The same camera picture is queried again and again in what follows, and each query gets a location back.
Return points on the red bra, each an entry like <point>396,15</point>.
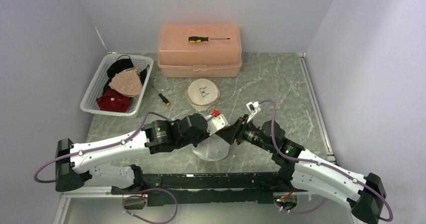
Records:
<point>113,101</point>

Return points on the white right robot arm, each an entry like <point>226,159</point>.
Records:
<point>364,196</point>

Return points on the small yellow black screwdriver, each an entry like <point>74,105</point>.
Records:
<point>163,98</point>

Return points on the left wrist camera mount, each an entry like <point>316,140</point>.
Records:
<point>215,122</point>

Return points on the white mesh bag red zipper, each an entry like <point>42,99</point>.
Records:
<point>211,149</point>

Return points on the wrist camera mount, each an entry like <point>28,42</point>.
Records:
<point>253,108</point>
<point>215,122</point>

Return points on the black bra in basket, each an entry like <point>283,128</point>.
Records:
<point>122,63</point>

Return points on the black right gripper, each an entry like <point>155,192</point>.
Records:
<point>235,130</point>

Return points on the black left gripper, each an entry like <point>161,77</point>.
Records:
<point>205,135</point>

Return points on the beige mesh laundry bag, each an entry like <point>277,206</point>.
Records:
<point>202,94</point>

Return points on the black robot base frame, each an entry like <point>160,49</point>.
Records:
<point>197,188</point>

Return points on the pink plastic storage box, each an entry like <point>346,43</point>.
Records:
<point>177,58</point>

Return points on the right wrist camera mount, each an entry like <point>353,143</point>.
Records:
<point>253,108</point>

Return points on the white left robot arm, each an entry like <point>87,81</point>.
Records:
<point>76,164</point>

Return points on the beige lace bra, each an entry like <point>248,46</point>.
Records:
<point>127,83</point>

